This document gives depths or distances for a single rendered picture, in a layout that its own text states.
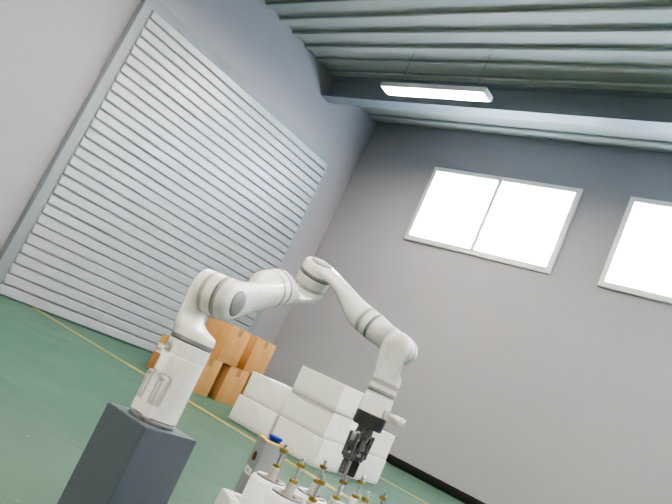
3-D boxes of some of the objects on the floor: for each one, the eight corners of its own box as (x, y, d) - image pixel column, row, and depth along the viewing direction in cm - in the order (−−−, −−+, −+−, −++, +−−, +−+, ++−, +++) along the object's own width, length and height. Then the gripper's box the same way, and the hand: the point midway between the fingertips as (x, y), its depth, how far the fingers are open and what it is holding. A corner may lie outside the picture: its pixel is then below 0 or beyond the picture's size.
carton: (206, 397, 529) (223, 362, 535) (184, 390, 512) (202, 353, 517) (185, 385, 549) (201, 351, 555) (163, 377, 532) (180, 342, 537)
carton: (234, 407, 554) (250, 373, 560) (214, 400, 537) (231, 365, 542) (212, 394, 574) (227, 362, 579) (192, 387, 556) (208, 354, 561)
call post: (213, 557, 170) (266, 441, 175) (207, 546, 176) (258, 434, 182) (237, 565, 172) (289, 450, 178) (230, 553, 179) (280, 443, 184)
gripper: (368, 408, 168) (341, 469, 165) (350, 401, 154) (321, 467, 151) (394, 421, 164) (368, 483, 162) (378, 414, 151) (349, 482, 148)
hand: (347, 470), depth 157 cm, fingers open, 6 cm apart
